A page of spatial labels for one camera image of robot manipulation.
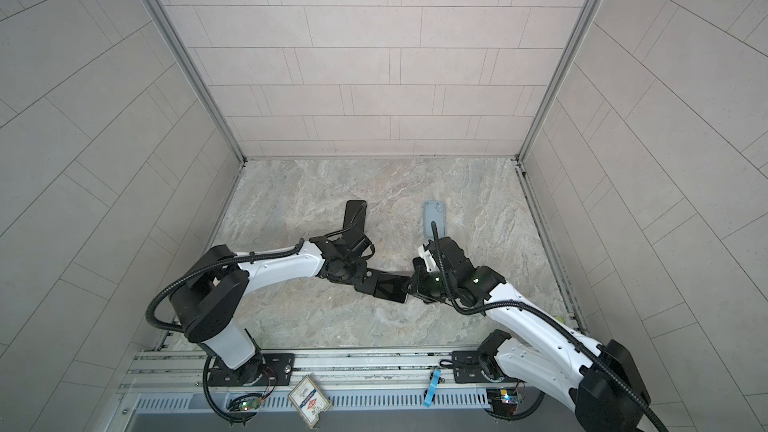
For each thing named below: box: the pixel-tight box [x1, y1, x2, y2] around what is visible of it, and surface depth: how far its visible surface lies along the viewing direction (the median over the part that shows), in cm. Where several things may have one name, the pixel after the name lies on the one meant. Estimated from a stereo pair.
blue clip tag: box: [423, 369, 442, 407], surface depth 68 cm
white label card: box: [288, 374, 332, 429], surface depth 67 cm
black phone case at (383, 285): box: [354, 269, 410, 303], surface depth 90 cm
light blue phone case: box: [424, 201, 446, 238], surface depth 104 cm
